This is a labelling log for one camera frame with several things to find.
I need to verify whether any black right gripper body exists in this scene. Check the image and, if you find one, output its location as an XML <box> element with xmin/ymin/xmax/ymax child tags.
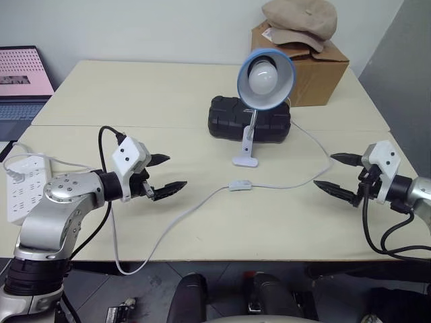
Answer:
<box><xmin>352</xmin><ymin>164</ymin><xmax>383</xmax><ymax>207</ymax></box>

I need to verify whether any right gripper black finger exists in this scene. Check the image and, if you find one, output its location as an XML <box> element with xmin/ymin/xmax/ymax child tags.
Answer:
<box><xmin>312</xmin><ymin>180</ymin><xmax>358</xmax><ymax>207</ymax></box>
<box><xmin>330</xmin><ymin>153</ymin><xmax>364</xmax><ymax>168</ymax></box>

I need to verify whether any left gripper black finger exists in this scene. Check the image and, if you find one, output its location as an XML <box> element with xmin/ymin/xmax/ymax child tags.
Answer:
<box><xmin>147</xmin><ymin>153</ymin><xmax>171</xmax><ymax>168</ymax></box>
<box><xmin>152</xmin><ymin>180</ymin><xmax>188</xmax><ymax>203</ymax></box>

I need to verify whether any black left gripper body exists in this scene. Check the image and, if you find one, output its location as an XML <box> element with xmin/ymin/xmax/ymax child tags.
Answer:
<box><xmin>129</xmin><ymin>167</ymin><xmax>157</xmax><ymax>203</ymax></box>

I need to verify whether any blue shade desk lamp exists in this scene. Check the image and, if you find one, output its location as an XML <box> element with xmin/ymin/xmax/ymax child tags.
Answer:
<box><xmin>232</xmin><ymin>48</ymin><xmax>297</xmax><ymax>168</ymax></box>

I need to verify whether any black ribbed plastic case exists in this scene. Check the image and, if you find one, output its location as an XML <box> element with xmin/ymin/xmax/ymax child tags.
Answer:
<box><xmin>207</xmin><ymin>95</ymin><xmax>292</xmax><ymax>145</ymax></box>

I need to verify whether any brown cardboard box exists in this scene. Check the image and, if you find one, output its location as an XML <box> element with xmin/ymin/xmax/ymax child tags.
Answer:
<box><xmin>251</xmin><ymin>20</ymin><xmax>350</xmax><ymax>108</ymax></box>

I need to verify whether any dark rounded narrow shape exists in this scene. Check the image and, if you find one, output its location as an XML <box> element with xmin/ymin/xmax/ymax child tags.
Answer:
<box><xmin>167</xmin><ymin>273</ymin><xmax>208</xmax><ymax>323</ymax></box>

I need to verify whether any white power strip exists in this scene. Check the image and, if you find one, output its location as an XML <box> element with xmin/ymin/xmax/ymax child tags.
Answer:
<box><xmin>5</xmin><ymin>157</ymin><xmax>54</xmax><ymax>225</ymax></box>

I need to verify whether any white round light bulb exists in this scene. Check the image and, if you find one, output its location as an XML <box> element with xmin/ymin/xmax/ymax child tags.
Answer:
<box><xmin>248</xmin><ymin>60</ymin><xmax>279</xmax><ymax>95</ymax></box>

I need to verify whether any dark rounded wide shape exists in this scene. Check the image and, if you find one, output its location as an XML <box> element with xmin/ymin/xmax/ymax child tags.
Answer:
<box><xmin>242</xmin><ymin>271</ymin><xmax>318</xmax><ymax>321</ymax></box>

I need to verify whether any small black metal device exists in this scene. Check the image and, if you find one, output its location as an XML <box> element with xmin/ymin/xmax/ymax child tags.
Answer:
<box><xmin>106</xmin><ymin>297</ymin><xmax>137</xmax><ymax>323</ymax></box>

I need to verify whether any brownish beige flat cap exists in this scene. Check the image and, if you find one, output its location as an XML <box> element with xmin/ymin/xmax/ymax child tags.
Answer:
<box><xmin>267</xmin><ymin>26</ymin><xmax>333</xmax><ymax>54</ymax></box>

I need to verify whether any light beige flat cap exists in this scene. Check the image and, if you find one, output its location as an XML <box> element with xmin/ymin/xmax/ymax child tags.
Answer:
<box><xmin>261</xmin><ymin>0</ymin><xmax>339</xmax><ymax>42</ymax></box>

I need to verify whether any laptop with pink screen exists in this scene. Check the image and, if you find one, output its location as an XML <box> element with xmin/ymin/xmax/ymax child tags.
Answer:
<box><xmin>0</xmin><ymin>45</ymin><xmax>56</xmax><ymax>142</ymax></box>

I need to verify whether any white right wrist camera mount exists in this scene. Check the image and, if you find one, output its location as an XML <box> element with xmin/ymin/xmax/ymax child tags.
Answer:
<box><xmin>362</xmin><ymin>141</ymin><xmax>401</xmax><ymax>205</ymax></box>

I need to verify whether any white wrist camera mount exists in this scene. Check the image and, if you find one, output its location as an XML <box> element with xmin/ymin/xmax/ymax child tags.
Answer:
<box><xmin>362</xmin><ymin>141</ymin><xmax>401</xmax><ymax>205</ymax></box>
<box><xmin>111</xmin><ymin>135</ymin><xmax>152</xmax><ymax>203</ymax></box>

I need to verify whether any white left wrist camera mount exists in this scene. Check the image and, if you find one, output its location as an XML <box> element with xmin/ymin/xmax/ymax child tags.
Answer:
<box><xmin>111</xmin><ymin>135</ymin><xmax>152</xmax><ymax>203</ymax></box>

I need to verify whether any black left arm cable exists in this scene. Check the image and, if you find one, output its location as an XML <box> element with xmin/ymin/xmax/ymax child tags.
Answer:
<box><xmin>69</xmin><ymin>125</ymin><xmax>126</xmax><ymax>262</ymax></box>

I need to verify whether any white lamp power cord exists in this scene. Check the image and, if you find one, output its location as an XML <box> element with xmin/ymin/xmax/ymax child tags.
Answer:
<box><xmin>2</xmin><ymin>97</ymin><xmax>331</xmax><ymax>276</ymax></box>

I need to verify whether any white inline cord switch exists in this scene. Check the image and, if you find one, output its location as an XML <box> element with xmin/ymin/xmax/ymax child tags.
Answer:
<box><xmin>228</xmin><ymin>180</ymin><xmax>254</xmax><ymax>192</ymax></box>

